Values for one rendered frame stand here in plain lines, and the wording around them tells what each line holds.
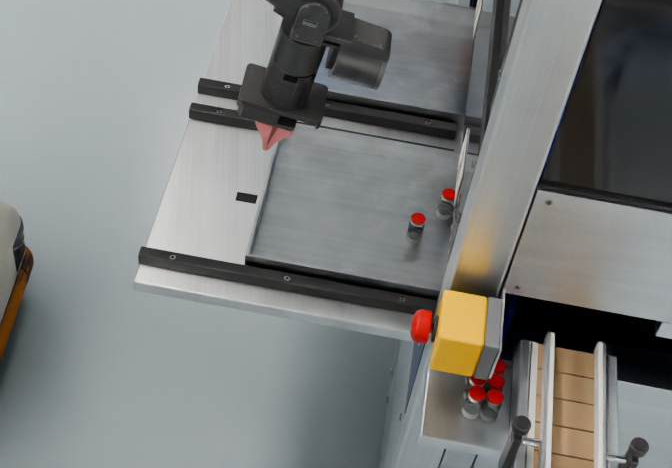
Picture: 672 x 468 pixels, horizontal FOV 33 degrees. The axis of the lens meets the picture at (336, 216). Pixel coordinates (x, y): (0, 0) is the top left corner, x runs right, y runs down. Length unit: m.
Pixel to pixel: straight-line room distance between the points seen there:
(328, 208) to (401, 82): 0.30
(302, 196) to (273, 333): 0.96
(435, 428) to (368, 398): 1.05
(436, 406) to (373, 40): 0.47
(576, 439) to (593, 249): 0.24
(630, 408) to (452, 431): 0.28
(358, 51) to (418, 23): 0.65
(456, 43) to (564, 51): 0.80
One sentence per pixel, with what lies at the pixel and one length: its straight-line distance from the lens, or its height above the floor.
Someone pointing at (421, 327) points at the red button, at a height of 1.01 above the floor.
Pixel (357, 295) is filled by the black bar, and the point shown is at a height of 0.90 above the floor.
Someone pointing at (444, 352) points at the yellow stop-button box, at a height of 1.00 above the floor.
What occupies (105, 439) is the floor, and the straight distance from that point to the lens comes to 2.40.
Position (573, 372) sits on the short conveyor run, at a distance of 1.45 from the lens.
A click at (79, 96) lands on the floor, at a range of 3.03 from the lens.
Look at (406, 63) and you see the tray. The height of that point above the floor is 0.88.
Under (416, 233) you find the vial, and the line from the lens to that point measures 1.56.
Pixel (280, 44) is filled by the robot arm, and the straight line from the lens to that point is 1.28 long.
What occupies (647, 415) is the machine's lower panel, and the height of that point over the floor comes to 0.81.
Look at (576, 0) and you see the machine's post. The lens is 1.07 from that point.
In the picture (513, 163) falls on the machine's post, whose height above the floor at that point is 1.24.
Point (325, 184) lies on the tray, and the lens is 1.64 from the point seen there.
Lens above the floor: 2.09
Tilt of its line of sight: 49 degrees down
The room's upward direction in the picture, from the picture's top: 9 degrees clockwise
